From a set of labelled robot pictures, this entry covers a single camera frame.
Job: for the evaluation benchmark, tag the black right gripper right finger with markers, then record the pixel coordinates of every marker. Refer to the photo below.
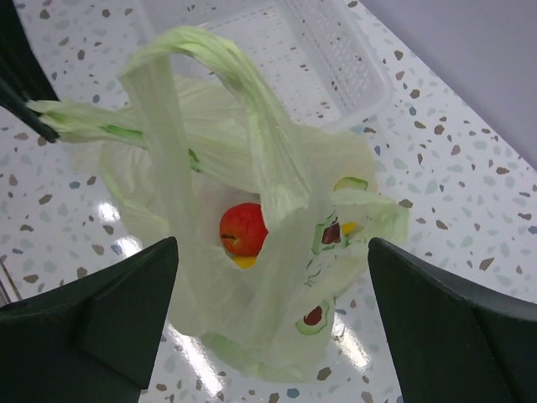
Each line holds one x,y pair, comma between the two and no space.
451,339

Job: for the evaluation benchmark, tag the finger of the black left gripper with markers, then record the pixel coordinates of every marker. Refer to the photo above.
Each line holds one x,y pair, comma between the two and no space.
22,78

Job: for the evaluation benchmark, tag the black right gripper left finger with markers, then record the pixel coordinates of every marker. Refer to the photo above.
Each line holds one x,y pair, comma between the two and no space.
94,339

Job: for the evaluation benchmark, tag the red fake tomato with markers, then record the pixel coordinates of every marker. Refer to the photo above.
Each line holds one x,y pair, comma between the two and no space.
242,229

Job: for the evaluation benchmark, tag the light green avocado plastic bag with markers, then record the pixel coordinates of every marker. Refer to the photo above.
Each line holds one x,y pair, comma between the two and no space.
272,218

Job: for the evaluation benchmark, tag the white plastic mesh basket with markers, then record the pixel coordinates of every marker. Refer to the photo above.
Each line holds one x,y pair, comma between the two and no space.
313,54

